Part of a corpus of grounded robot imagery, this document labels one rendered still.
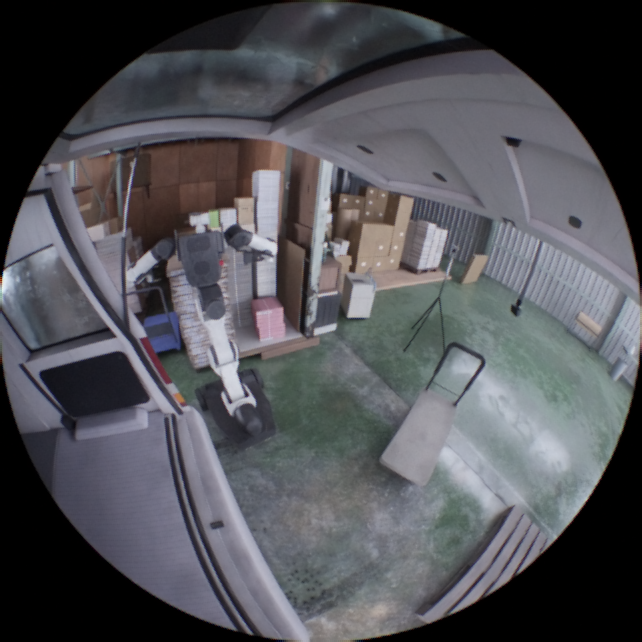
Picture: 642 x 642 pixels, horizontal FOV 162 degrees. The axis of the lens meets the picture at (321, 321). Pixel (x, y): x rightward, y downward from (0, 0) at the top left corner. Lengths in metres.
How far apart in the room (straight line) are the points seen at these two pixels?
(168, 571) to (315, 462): 1.22
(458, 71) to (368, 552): 1.84
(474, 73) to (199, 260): 1.24
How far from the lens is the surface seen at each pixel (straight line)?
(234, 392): 1.64
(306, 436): 1.82
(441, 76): 0.30
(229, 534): 1.11
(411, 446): 1.75
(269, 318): 2.29
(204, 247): 1.23
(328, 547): 1.63
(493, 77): 0.28
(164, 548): 1.10
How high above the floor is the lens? 1.62
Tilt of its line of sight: 33 degrees down
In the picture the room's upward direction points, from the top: 7 degrees clockwise
